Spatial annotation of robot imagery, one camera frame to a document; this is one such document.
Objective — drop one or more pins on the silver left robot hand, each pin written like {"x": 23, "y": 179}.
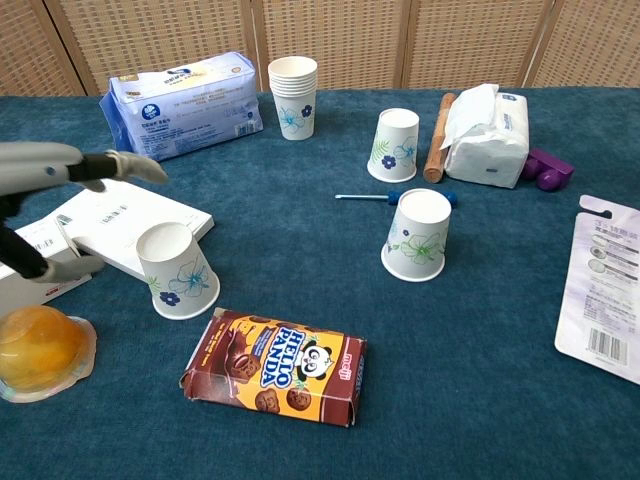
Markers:
{"x": 35, "y": 165}

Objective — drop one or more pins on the white floral paper cup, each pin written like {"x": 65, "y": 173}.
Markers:
{"x": 417, "y": 235}
{"x": 395, "y": 145}
{"x": 175, "y": 275}

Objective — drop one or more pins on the orange fruit jelly cup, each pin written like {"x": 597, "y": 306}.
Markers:
{"x": 35, "y": 350}

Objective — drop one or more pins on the upright paper cup stack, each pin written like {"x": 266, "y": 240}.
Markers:
{"x": 295, "y": 115}

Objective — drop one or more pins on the flat white cardboard box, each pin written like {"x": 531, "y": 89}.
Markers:
{"x": 130, "y": 220}

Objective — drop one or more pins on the small white cardboard box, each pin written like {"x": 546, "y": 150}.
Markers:
{"x": 30, "y": 290}

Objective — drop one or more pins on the blue sealed tissue pack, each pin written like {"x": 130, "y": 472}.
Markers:
{"x": 185, "y": 110}

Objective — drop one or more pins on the wooden rattan folding screen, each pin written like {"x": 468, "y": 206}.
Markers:
{"x": 150, "y": 40}

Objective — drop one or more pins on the Hello Panda biscuit box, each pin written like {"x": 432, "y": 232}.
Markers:
{"x": 280, "y": 370}

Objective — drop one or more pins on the wooden rolling stick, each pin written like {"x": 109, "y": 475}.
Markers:
{"x": 436, "y": 160}

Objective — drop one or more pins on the white opened tissue pack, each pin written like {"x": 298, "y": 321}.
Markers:
{"x": 485, "y": 150}

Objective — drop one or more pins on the teal table cloth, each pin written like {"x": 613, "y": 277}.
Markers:
{"x": 450, "y": 350}

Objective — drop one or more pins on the purple plastic block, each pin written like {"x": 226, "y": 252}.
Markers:
{"x": 550, "y": 172}

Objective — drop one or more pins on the lilac blister card package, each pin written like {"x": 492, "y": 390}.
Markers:
{"x": 605, "y": 290}

